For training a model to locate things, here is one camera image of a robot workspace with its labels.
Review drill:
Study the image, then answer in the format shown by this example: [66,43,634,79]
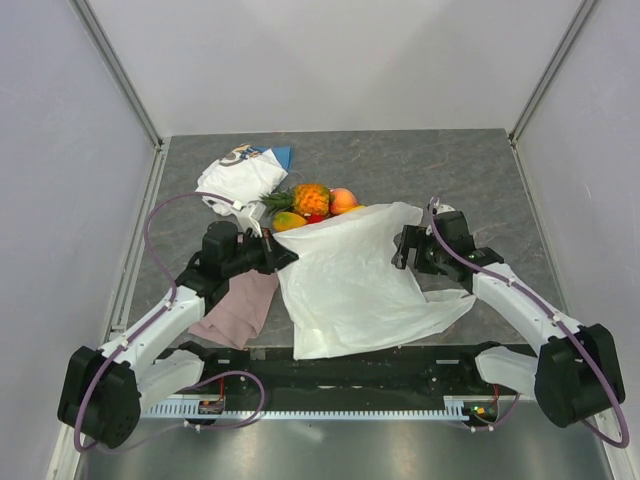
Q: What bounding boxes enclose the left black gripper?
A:
[223,226,298,278]

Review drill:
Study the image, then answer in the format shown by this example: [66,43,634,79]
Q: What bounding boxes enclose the green orange mango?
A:
[272,211,308,232]

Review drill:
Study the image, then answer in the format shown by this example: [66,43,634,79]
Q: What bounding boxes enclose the red bell pepper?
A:
[307,214,326,224]

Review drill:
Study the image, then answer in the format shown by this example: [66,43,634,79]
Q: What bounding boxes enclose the orange pineapple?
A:
[260,183,332,217]

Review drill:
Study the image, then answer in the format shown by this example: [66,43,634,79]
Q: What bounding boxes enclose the white plastic bag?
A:
[274,202,475,360]

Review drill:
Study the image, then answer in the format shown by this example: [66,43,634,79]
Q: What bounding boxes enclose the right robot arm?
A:
[392,209,626,428]

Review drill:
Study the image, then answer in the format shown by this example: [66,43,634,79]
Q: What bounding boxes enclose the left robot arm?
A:
[57,221,298,449]

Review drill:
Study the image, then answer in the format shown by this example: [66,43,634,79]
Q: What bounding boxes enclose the yellow mango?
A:
[344,205,366,214]

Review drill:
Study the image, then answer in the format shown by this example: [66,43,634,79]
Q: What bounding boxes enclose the pink cloth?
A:
[188,270,279,350]

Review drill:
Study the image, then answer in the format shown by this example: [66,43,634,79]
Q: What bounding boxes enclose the peach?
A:
[329,188,358,216]

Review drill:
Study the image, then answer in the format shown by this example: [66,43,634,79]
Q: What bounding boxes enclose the white printed t-shirt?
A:
[196,144,293,204]

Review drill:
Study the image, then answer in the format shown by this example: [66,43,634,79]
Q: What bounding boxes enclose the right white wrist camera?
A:
[428,196,455,215]

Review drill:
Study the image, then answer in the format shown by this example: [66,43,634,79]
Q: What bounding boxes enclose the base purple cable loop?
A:
[182,369,269,431]

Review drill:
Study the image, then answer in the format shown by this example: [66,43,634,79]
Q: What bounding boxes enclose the black base frame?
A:
[179,341,511,411]

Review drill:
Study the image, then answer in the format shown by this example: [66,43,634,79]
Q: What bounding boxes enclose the white slotted cable duct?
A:
[141,395,497,422]

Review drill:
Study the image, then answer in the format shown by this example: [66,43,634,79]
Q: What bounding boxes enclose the left aluminium corner post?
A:
[70,0,164,150]

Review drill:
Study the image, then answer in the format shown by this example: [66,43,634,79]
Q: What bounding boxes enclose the aluminium corner post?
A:
[70,0,164,150]
[508,0,600,148]

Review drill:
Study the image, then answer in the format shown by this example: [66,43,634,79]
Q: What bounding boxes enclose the right aluminium corner post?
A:
[508,0,600,148]

